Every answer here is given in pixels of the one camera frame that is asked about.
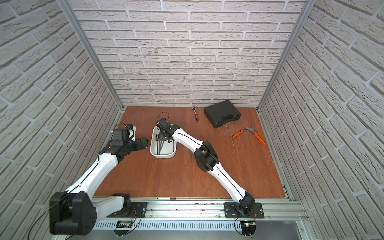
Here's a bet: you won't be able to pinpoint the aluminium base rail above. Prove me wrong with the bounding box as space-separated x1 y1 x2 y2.
92 197 309 233

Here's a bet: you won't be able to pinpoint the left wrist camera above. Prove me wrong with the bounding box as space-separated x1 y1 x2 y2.
126 124 136 141

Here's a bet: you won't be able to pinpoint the black plastic tool case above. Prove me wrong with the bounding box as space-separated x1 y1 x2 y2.
204 100 241 129

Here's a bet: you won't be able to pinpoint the white plastic storage box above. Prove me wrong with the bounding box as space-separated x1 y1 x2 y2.
150 127 177 159

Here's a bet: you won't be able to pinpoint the left controller board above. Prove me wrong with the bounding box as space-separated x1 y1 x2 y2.
114 221 135 237

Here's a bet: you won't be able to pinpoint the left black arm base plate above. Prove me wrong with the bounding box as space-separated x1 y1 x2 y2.
107 202 148 219

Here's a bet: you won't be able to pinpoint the orange handled pliers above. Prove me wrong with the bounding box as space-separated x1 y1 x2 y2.
232 125 266 146

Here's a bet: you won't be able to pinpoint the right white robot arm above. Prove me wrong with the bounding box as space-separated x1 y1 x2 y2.
157 118 255 218

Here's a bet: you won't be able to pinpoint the controller board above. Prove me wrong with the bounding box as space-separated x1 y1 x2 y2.
240 221 256 237
114 221 135 237

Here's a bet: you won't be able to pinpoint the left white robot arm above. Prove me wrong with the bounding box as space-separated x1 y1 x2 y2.
45 125 149 236

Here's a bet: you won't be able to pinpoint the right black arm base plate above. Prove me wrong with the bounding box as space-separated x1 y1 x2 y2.
224 202 265 219

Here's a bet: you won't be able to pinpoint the right controller board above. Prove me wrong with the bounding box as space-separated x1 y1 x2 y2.
240 221 256 237

